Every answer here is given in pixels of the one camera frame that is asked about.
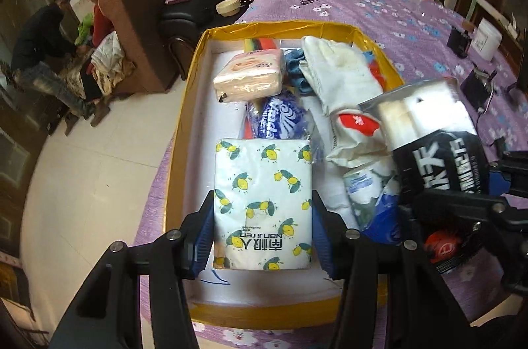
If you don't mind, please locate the blue white plastic packet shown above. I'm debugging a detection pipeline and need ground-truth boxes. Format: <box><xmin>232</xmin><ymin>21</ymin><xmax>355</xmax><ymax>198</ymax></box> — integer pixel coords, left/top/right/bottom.
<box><xmin>247</xmin><ymin>93</ymin><xmax>324</xmax><ymax>164</ymax></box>

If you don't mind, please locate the pink tissue pack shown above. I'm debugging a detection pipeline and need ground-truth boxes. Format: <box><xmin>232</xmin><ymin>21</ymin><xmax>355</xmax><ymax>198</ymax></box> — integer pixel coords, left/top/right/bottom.
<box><xmin>212</xmin><ymin>49</ymin><xmax>285</xmax><ymax>104</ymax></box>

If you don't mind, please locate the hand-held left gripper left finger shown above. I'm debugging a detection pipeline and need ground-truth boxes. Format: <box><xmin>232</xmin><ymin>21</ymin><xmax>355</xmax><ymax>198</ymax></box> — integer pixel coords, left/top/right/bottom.
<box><xmin>49</xmin><ymin>190</ymin><xmax>215</xmax><ymax>349</ymax></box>

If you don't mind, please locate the yellow cardboard box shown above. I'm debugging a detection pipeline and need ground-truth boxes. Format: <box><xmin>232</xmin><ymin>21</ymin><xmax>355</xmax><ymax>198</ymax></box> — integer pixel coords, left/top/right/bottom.
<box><xmin>163</xmin><ymin>20</ymin><xmax>407</xmax><ymax>325</ymax></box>

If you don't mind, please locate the black printed packet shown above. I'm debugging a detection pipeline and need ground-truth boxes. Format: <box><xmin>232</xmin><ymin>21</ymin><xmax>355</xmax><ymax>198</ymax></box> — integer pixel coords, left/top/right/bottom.
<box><xmin>358</xmin><ymin>78</ymin><xmax>493</xmax><ymax>276</ymax></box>

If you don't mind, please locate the cream blanket pile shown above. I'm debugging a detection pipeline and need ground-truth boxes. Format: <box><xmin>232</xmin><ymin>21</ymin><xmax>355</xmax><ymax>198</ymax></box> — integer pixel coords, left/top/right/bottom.
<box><xmin>80</xmin><ymin>32</ymin><xmax>136</xmax><ymax>100</ymax></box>

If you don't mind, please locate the brown sofa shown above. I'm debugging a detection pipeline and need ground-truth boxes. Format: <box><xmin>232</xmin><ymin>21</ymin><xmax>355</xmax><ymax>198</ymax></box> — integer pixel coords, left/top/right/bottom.
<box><xmin>97</xmin><ymin>0</ymin><xmax>203</xmax><ymax>94</ymax></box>

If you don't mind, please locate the blue tissue pack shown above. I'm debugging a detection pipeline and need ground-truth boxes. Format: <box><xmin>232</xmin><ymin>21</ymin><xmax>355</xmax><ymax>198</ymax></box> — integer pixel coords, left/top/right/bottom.
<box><xmin>342</xmin><ymin>156</ymin><xmax>409</xmax><ymax>248</ymax></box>

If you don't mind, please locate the black electric motor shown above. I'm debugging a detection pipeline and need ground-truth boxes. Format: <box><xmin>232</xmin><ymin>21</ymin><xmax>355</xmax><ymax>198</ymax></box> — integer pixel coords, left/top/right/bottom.
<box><xmin>460</xmin><ymin>66</ymin><xmax>499</xmax><ymax>114</ymax></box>

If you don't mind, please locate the green cloth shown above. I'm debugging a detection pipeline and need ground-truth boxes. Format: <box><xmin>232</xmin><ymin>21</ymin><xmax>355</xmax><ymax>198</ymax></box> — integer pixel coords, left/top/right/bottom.
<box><xmin>75</xmin><ymin>13</ymin><xmax>96</xmax><ymax>46</ymax></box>

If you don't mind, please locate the cream bowl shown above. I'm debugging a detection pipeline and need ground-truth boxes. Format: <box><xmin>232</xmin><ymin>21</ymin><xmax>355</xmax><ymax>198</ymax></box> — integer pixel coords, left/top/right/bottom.
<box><xmin>215</xmin><ymin>0</ymin><xmax>242</xmax><ymax>18</ymax></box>

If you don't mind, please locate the blue cloth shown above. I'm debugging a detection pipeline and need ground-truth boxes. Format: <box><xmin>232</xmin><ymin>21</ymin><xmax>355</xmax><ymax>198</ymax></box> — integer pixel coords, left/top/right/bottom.
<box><xmin>284</xmin><ymin>48</ymin><xmax>316</xmax><ymax>96</ymax></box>

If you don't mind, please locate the white plastic jar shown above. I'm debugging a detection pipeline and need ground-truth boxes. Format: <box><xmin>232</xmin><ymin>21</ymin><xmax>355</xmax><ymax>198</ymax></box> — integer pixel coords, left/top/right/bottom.
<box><xmin>472</xmin><ymin>18</ymin><xmax>504</xmax><ymax>62</ymax></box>

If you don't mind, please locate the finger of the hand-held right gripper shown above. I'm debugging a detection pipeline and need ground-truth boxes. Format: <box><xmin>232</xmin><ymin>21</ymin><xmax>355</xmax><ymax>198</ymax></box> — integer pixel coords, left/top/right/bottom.
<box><xmin>491</xmin><ymin>141</ymin><xmax>528</xmax><ymax>197</ymax></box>
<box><xmin>398</xmin><ymin>192</ymin><xmax>510</xmax><ymax>224</ymax></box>

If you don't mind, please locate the red white packet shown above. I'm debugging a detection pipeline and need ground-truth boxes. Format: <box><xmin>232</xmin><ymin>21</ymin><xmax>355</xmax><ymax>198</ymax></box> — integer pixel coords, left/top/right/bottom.
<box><xmin>325</xmin><ymin>108</ymin><xmax>394</xmax><ymax>168</ymax></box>

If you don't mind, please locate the lemon print tissue pack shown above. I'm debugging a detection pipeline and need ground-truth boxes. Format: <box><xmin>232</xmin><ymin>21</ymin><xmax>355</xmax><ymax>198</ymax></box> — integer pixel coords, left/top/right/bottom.
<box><xmin>212</xmin><ymin>137</ymin><xmax>313</xmax><ymax>271</ymax></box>

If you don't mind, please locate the white cloth glove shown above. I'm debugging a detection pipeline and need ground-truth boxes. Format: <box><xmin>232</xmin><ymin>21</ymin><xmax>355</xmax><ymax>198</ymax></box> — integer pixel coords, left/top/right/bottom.
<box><xmin>299</xmin><ymin>36</ymin><xmax>390</xmax><ymax>118</ymax></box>

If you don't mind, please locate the purple floral tablecloth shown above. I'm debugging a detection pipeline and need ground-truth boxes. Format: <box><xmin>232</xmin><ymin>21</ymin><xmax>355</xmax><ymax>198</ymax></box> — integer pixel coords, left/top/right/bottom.
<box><xmin>132</xmin><ymin>0</ymin><xmax>528</xmax><ymax>349</ymax></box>

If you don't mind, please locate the black corner table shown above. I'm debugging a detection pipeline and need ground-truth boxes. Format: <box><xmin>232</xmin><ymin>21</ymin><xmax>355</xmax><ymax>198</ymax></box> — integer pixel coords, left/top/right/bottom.
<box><xmin>160</xmin><ymin>0</ymin><xmax>258</xmax><ymax>82</ymax></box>

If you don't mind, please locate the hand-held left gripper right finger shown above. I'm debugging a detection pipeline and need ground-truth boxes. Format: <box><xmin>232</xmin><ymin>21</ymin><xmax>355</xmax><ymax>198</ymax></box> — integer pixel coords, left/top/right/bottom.
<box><xmin>312</xmin><ymin>192</ymin><xmax>471</xmax><ymax>349</ymax></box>

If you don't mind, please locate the striped colourful cloth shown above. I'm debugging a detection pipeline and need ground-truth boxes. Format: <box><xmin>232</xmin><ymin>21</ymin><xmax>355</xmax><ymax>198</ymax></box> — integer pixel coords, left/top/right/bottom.
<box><xmin>244</xmin><ymin>38</ymin><xmax>283</xmax><ymax>53</ymax></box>

